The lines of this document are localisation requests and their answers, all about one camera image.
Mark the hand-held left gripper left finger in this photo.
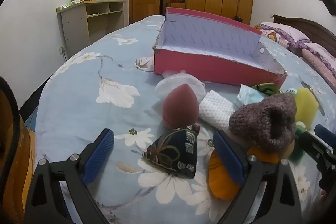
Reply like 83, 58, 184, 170
25, 128, 115, 224

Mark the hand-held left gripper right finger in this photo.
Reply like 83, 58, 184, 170
213, 131, 305, 224

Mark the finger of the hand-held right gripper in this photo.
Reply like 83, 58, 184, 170
314, 124, 336, 148
297, 132, 336, 177

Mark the orange plastic bag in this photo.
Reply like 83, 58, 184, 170
208, 147, 280, 200

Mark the yellow sponge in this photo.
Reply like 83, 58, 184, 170
294, 88, 319, 127

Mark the purple knitted sock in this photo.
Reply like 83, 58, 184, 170
229, 93, 297, 153

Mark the white waffle cloth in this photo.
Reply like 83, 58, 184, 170
199, 91, 237, 131

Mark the dark embroidered triangular sachet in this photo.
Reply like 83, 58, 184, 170
143, 124, 201, 179

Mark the blue face mask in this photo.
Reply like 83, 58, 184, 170
233, 84, 265, 109

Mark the pink makeup sponge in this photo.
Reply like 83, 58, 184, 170
162, 84, 202, 129

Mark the green hair clip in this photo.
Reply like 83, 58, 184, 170
251, 82, 282, 96

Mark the white round puff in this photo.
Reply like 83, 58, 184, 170
155, 70, 206, 102

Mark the pink cardboard box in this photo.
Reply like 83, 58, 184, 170
153, 7, 288, 89

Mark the purple ruffled pillow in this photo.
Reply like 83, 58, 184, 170
259, 22, 311, 50
302, 42, 336, 75

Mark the beige shelf unit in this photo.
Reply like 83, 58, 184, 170
56, 0, 126, 60

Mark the green and white packet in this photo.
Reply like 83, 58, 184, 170
61, 0, 84, 8

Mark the black cable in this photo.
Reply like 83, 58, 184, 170
0, 77, 20, 161

